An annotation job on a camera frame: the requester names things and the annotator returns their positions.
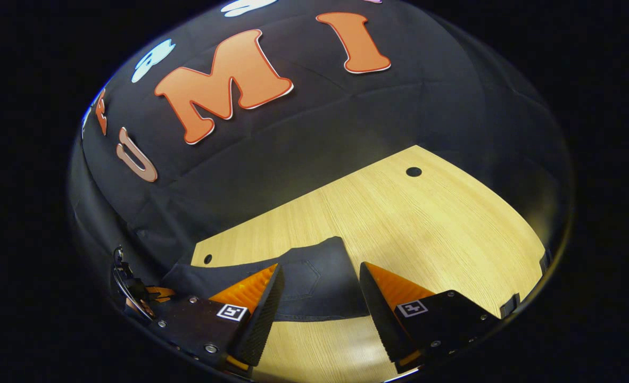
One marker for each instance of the dark grey jeans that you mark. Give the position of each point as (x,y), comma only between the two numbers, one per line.
(314,282)

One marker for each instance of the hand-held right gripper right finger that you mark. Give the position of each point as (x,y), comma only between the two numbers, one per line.
(383,319)

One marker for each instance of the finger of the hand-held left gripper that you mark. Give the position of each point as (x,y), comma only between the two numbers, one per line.
(161,293)

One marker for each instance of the black backdrop cloth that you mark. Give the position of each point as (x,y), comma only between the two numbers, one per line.
(320,133)

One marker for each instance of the black box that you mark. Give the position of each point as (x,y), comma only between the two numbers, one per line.
(510,306)
(545,260)

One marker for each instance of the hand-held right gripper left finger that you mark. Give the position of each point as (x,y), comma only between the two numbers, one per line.
(264,319)

